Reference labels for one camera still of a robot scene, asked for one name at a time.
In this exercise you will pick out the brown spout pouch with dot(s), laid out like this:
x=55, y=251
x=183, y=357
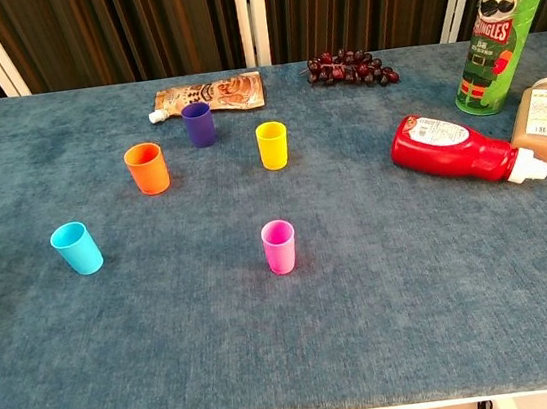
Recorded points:
x=231, y=91

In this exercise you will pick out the brown juice bottle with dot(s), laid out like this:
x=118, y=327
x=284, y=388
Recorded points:
x=546, y=128

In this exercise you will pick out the blue velvet tablecloth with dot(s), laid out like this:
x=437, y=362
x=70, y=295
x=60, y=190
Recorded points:
x=271, y=341

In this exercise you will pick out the purple plastic cup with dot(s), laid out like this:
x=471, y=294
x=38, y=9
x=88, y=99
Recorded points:
x=199, y=128

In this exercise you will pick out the green Pringles can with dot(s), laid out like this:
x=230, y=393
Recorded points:
x=490, y=50

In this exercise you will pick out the yellow plastic cup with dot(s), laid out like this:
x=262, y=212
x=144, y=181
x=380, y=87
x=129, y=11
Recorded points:
x=273, y=149

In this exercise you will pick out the pink plastic cup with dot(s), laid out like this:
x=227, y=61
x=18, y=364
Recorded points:
x=280, y=254

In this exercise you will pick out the dark brown pleated curtain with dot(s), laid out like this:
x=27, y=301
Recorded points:
x=130, y=32

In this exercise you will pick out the dark red grape bunch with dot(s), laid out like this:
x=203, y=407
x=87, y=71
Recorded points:
x=352, y=70

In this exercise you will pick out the cyan plastic cup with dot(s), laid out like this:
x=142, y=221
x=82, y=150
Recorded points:
x=78, y=253

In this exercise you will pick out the red ketchup bottle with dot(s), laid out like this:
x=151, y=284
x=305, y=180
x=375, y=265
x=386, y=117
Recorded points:
x=448, y=151

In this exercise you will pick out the white upright frame post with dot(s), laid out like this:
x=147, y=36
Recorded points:
x=243, y=17

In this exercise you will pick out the orange plastic cup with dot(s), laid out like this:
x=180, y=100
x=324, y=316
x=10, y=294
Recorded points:
x=148, y=173

